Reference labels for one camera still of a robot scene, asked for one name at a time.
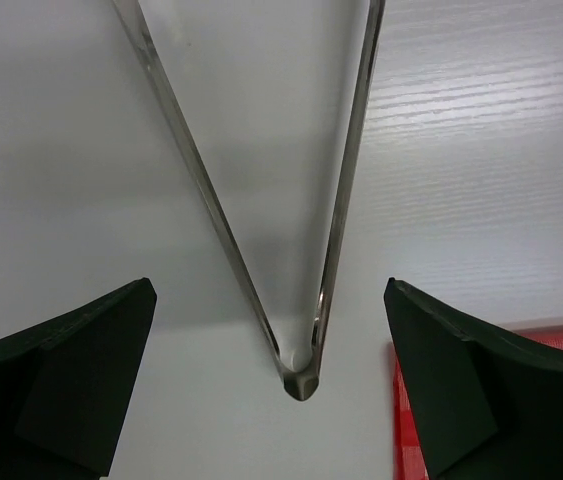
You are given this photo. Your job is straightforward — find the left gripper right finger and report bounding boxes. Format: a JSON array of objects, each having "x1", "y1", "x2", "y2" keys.
[{"x1": 384, "y1": 278, "x2": 563, "y2": 479}]

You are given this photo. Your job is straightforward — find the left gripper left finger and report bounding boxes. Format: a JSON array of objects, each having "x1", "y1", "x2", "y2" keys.
[{"x1": 0, "y1": 278, "x2": 157, "y2": 479}]

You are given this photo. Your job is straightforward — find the stainless steel tongs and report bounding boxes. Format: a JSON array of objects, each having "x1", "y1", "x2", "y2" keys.
[{"x1": 113, "y1": 1, "x2": 386, "y2": 401}]

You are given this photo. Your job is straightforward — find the red white checkered cloth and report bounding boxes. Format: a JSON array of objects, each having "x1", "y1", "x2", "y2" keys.
[{"x1": 389, "y1": 326, "x2": 563, "y2": 480}]

